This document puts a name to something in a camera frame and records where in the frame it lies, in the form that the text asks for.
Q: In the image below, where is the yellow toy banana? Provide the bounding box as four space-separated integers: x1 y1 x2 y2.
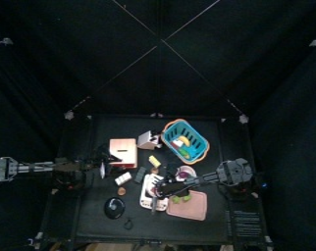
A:
177 135 191 147

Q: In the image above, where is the black round bowl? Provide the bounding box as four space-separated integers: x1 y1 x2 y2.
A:
103 196 127 220

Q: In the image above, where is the white toy rice block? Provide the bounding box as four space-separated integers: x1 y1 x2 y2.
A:
114 172 134 187

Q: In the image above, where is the teal basket orange rim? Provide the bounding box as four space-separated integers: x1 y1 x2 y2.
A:
159 118 211 165

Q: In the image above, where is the thin white brace wire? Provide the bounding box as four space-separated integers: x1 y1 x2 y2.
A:
110 0 246 120
68 0 221 115

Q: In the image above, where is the pink cutting board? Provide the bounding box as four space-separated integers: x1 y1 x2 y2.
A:
165 189 210 222

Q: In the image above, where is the black rectangular block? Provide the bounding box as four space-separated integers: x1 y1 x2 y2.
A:
134 166 149 184

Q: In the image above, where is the black printed label sheet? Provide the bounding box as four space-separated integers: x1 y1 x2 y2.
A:
229 209 265 241

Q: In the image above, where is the yellow toy block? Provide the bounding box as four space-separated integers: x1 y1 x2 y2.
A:
147 155 162 169

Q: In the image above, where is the white rectangular tray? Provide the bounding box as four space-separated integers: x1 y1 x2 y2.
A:
139 174 173 212

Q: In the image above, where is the white toy knife block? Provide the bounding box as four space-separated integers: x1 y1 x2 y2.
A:
136 130 162 151

